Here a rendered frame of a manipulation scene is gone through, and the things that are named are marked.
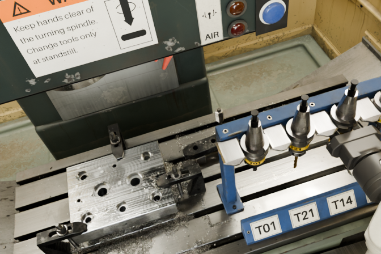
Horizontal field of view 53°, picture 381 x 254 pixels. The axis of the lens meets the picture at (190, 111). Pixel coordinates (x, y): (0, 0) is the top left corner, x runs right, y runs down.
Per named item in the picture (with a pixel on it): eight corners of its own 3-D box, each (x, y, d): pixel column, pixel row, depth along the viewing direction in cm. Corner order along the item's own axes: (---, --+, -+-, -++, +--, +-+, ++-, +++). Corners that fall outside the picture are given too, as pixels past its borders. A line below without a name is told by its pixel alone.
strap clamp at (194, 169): (206, 191, 115) (200, 164, 104) (164, 204, 114) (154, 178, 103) (203, 182, 117) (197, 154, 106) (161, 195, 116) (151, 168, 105)
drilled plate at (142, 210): (178, 212, 107) (175, 203, 104) (77, 244, 105) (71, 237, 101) (160, 149, 122) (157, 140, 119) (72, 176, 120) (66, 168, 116)
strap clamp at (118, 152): (132, 173, 122) (119, 146, 111) (122, 176, 122) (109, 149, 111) (126, 142, 131) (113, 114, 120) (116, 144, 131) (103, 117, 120)
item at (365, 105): (385, 119, 86) (386, 117, 86) (363, 126, 86) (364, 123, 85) (367, 98, 91) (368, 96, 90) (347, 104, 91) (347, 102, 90)
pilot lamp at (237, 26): (246, 34, 50) (246, 21, 48) (231, 39, 50) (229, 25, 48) (245, 32, 50) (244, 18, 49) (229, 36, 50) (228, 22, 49)
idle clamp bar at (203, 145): (262, 140, 124) (263, 128, 119) (189, 169, 121) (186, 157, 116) (255, 130, 127) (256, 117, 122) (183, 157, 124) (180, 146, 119)
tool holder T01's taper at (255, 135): (258, 131, 87) (258, 111, 82) (269, 144, 84) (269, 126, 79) (241, 139, 86) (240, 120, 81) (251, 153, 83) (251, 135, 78)
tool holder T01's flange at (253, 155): (259, 133, 89) (259, 127, 87) (274, 152, 85) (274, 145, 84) (236, 144, 88) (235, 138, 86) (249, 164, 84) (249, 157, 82)
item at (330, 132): (340, 133, 86) (341, 131, 85) (318, 140, 85) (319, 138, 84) (325, 111, 90) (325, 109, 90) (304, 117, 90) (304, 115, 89)
